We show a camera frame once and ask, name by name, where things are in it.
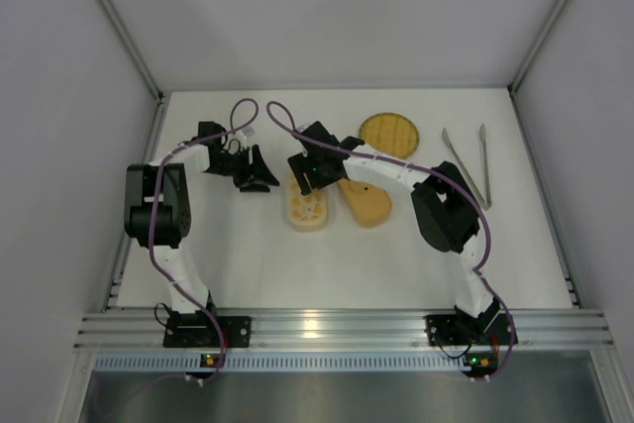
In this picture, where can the aluminium frame post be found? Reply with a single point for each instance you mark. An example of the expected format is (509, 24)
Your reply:
(130, 47)
(554, 16)

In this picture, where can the left aluminium frame post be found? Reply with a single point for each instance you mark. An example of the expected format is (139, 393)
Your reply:
(130, 47)

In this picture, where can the orange lunch box container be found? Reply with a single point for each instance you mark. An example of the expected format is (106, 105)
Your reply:
(372, 218)

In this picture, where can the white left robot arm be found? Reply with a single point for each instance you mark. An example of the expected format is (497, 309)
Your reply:
(158, 213)

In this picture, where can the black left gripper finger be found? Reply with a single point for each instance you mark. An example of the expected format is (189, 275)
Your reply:
(254, 187)
(259, 170)

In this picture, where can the round woven bamboo tray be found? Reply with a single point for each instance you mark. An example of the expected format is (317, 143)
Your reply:
(391, 133)

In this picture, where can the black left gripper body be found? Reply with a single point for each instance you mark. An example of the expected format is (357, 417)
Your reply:
(247, 170)

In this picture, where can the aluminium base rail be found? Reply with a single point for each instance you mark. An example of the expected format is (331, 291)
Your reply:
(296, 330)

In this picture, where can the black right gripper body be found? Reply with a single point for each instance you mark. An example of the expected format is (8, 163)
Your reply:
(308, 168)

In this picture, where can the orange lunch box lid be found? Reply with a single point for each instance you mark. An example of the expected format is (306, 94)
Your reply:
(363, 196)

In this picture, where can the beige lunch box container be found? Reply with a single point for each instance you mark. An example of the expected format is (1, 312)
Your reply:
(307, 219)

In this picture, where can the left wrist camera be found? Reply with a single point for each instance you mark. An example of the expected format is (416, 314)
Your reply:
(247, 132)

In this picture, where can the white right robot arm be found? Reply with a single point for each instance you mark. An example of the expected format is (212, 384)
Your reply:
(447, 215)

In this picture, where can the slotted cable duct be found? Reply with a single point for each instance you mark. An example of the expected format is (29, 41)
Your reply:
(277, 362)

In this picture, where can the right aluminium frame post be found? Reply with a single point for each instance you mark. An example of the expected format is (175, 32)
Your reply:
(554, 16)

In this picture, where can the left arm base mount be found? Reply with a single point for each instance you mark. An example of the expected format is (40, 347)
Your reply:
(197, 330)

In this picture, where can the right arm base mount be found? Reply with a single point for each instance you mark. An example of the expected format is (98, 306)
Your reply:
(458, 329)

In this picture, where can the beige lunch box lid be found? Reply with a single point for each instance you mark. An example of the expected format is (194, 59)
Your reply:
(293, 197)

